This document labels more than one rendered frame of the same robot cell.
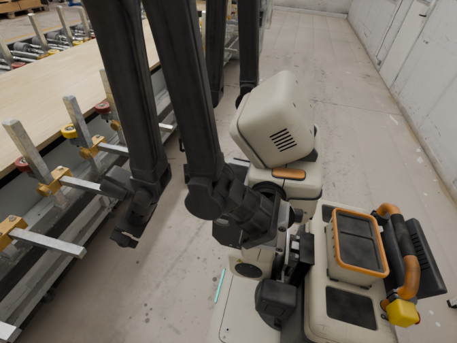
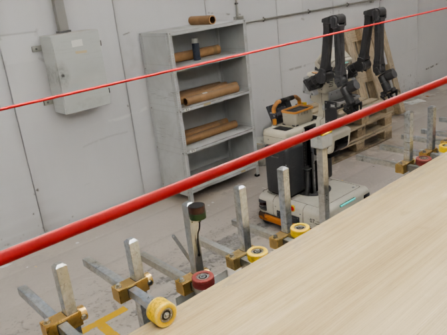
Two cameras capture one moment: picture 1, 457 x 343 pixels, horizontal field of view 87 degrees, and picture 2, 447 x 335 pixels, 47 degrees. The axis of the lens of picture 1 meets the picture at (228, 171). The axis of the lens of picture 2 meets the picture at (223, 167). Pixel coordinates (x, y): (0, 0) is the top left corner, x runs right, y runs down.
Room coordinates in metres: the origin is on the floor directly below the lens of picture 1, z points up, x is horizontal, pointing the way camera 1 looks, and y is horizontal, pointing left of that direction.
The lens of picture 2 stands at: (3.84, 1.56, 1.88)
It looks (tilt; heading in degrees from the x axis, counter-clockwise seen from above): 19 degrees down; 220
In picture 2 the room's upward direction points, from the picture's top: 6 degrees counter-clockwise
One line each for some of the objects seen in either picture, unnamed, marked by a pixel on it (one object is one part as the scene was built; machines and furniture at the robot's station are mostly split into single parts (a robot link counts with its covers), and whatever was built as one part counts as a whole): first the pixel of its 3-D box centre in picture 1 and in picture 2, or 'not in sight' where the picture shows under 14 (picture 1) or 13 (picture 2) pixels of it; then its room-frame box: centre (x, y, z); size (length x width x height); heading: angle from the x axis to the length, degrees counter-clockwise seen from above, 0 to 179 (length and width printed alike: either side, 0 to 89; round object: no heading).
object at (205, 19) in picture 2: not in sight; (201, 20); (0.08, -1.62, 1.59); 0.30 x 0.08 x 0.08; 79
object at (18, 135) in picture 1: (42, 173); not in sight; (0.65, 0.73, 0.90); 0.04 x 0.04 x 0.48; 79
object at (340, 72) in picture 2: (215, 36); (339, 50); (0.78, 0.07, 1.41); 0.11 x 0.06 x 0.43; 169
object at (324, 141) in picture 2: not in sight; (320, 139); (1.87, 0.50, 1.18); 0.07 x 0.07 x 0.08; 79
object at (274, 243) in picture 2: not in sight; (284, 238); (2.14, 0.45, 0.81); 0.14 x 0.06 x 0.05; 169
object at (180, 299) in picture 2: not in sight; (203, 294); (2.58, 0.34, 0.75); 0.26 x 0.01 x 0.10; 169
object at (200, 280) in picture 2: not in sight; (204, 288); (2.67, 0.43, 0.85); 0.08 x 0.08 x 0.11
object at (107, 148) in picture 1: (111, 148); (413, 152); (0.92, 0.59, 0.83); 0.43 x 0.03 x 0.04; 79
